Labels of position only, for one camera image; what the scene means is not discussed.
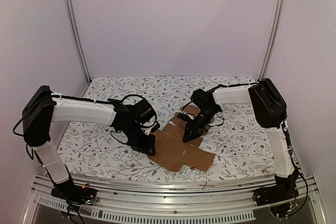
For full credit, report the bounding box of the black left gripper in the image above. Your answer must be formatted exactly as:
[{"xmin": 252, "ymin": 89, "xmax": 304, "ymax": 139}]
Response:
[{"xmin": 121, "ymin": 121, "xmax": 156, "ymax": 156}]

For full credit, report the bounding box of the floral patterned table mat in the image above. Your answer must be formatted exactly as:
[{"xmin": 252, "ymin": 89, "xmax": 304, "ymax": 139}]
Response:
[{"xmin": 58, "ymin": 76, "xmax": 280, "ymax": 183}]

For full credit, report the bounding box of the aluminium front rail base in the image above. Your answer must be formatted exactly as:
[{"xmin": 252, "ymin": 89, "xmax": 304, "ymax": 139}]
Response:
[{"xmin": 20, "ymin": 174, "xmax": 329, "ymax": 224}]

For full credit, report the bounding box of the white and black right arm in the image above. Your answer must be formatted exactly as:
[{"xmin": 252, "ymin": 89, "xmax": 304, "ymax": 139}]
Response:
[{"xmin": 177, "ymin": 78, "xmax": 303, "ymax": 206}]

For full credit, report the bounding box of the aluminium frame post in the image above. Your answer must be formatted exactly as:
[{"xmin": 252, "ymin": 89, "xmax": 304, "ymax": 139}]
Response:
[
  {"xmin": 64, "ymin": 0, "xmax": 92, "ymax": 84},
  {"xmin": 258, "ymin": 0, "xmax": 285, "ymax": 81}
]

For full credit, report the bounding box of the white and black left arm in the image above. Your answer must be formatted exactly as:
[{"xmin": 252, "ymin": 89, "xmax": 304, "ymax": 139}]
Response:
[{"xmin": 12, "ymin": 86, "xmax": 160, "ymax": 205}]

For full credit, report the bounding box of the brown cardboard box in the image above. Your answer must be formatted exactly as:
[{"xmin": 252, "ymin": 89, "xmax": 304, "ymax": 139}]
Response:
[{"xmin": 149, "ymin": 113, "xmax": 215, "ymax": 172}]

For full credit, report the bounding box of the left aluminium frame post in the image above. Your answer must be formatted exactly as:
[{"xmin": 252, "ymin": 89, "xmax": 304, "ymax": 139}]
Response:
[{"xmin": 64, "ymin": 0, "xmax": 92, "ymax": 84}]

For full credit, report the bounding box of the right aluminium frame post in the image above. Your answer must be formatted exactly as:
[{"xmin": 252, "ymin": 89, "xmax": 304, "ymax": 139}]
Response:
[{"xmin": 258, "ymin": 0, "xmax": 285, "ymax": 81}]

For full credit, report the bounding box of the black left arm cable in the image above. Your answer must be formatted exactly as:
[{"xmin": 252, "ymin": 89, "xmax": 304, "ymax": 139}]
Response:
[{"xmin": 119, "ymin": 94, "xmax": 148, "ymax": 104}]

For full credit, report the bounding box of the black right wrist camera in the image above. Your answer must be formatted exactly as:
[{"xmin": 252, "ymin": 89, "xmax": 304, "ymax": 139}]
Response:
[{"xmin": 191, "ymin": 89, "xmax": 211, "ymax": 109}]

